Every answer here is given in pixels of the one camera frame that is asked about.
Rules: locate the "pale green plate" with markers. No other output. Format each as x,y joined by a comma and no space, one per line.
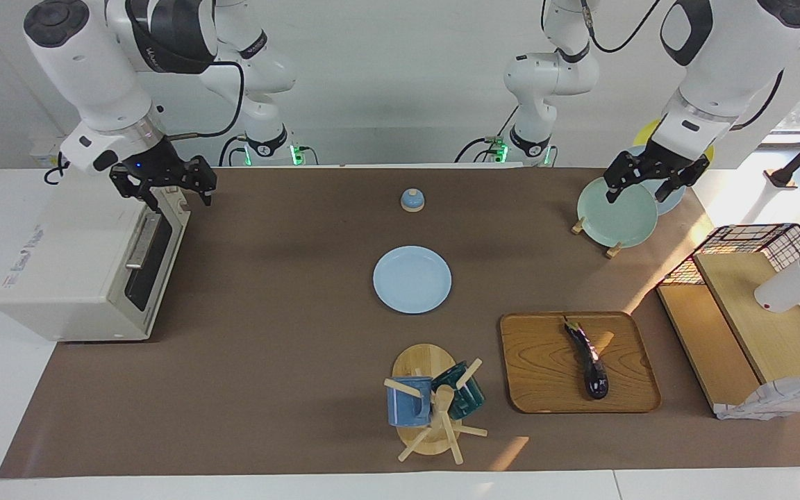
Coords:
615,219

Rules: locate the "brown table mat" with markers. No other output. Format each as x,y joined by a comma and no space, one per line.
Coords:
268,347

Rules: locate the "dark green mug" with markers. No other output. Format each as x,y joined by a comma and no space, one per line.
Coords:
466,396

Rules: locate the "glass oven door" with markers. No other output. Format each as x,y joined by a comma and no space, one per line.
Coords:
153,264

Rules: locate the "light blue plate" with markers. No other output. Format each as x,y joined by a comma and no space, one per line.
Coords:
412,280

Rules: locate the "white patterned cloth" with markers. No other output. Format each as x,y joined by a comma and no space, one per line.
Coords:
782,396

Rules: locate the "white cup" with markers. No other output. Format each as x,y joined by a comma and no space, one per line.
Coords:
789,288

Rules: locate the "yellow plate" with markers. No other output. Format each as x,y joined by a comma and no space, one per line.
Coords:
646,135

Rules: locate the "wooden plate rack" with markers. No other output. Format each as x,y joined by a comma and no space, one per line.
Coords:
614,250

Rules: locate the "dark purple eggplant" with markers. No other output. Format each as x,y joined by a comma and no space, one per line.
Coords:
591,368

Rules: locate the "square wooden tray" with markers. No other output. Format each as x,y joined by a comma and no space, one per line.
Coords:
546,368

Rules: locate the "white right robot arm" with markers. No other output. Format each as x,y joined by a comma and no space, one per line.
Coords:
87,69

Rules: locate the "blue mug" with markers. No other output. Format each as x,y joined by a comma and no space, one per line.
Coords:
405,410

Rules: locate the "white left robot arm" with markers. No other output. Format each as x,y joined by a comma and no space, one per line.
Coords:
726,55

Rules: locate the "wooden mug tree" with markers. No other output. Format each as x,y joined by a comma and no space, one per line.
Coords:
422,361

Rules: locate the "pale blue racked plate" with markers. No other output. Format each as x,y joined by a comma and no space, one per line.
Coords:
671,201

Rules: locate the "white wall power outlet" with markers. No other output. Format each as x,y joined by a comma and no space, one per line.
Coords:
42,149

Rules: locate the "white toaster oven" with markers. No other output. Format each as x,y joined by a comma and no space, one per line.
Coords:
67,271

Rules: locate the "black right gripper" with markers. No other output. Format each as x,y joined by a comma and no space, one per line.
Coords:
164,170

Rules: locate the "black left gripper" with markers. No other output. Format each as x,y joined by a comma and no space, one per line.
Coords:
657,165

